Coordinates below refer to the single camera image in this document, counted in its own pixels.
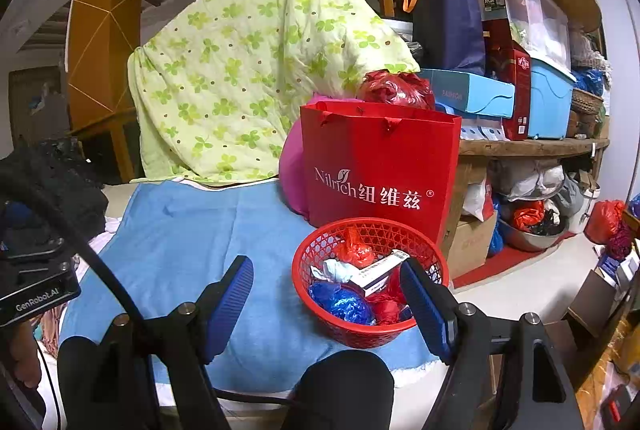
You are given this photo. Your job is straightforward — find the blue plastic trash bag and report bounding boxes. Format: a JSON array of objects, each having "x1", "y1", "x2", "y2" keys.
[{"x1": 308, "y1": 282, "x2": 375, "y2": 326}]

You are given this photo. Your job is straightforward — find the small white medicine box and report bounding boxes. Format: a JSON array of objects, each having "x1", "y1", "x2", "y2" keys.
[{"x1": 346, "y1": 249, "x2": 410, "y2": 298}]

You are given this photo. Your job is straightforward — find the cardboard box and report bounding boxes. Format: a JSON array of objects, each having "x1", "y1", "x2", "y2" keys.
[{"x1": 447, "y1": 213, "x2": 498, "y2": 280}]

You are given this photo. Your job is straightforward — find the blue bed blanket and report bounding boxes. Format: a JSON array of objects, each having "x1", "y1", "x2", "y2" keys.
[{"x1": 57, "y1": 177, "x2": 442, "y2": 394}]

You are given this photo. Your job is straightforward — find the red mesh plastic basket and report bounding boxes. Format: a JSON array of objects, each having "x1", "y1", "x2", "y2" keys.
[{"x1": 292, "y1": 217, "x2": 449, "y2": 349}]

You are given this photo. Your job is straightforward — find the black clothing pile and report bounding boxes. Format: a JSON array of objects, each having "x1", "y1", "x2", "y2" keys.
[{"x1": 1, "y1": 138, "x2": 108, "y2": 255}]

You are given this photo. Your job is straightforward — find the white crumpled tissue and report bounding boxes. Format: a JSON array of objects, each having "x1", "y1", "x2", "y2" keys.
[{"x1": 309, "y1": 259, "x2": 359, "y2": 284}]

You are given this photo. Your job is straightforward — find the metal basin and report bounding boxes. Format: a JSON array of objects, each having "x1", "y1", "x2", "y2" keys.
[{"x1": 498, "y1": 218, "x2": 567, "y2": 253}]

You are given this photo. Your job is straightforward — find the magenta pillow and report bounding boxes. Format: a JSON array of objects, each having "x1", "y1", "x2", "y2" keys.
[{"x1": 278, "y1": 92, "x2": 362, "y2": 218}]

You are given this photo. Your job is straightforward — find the red paper gift bag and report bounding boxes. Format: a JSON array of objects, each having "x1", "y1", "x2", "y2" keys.
[{"x1": 300, "y1": 100, "x2": 461, "y2": 244}]

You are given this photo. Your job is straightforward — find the wooden shelf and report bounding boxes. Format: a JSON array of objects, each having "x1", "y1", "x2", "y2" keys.
[{"x1": 459, "y1": 139, "x2": 610, "y2": 159}]

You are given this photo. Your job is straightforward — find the orange red plastic bag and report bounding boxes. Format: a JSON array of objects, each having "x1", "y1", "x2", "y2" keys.
[{"x1": 585, "y1": 199, "x2": 625, "y2": 245}]

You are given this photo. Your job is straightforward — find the light blue shoe box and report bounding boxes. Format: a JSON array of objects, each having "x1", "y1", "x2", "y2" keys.
[{"x1": 418, "y1": 68, "x2": 515, "y2": 118}]

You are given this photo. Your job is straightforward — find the dark red plastic bag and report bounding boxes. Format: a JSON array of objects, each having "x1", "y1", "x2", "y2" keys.
[{"x1": 357, "y1": 70, "x2": 435, "y2": 111}]

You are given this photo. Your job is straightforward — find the green clover patterned quilt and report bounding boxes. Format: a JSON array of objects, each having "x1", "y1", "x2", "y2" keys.
[{"x1": 127, "y1": 0, "x2": 418, "y2": 187}]

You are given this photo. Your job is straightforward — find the blue plastic storage bin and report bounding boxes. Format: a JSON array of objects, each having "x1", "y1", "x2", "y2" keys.
[{"x1": 527, "y1": 58, "x2": 575, "y2": 140}]

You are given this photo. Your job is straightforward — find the dark red carton box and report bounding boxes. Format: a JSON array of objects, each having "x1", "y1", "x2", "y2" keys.
[{"x1": 483, "y1": 19, "x2": 532, "y2": 141}]

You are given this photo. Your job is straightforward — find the clear plastic storage bin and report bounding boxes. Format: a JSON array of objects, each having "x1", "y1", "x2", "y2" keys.
[{"x1": 478, "y1": 0, "x2": 570, "y2": 75}]

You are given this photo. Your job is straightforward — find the black cable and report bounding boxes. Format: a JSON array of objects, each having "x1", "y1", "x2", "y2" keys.
[{"x1": 0, "y1": 169, "x2": 147, "y2": 326}]

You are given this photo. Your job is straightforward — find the orange wooden headboard post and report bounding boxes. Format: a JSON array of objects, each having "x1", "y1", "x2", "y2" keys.
[{"x1": 66, "y1": 0, "x2": 142, "y2": 182}]

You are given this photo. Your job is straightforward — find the navy tote bag orange handles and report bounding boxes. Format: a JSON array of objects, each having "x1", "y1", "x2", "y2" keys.
[{"x1": 402, "y1": 0, "x2": 486, "y2": 76}]

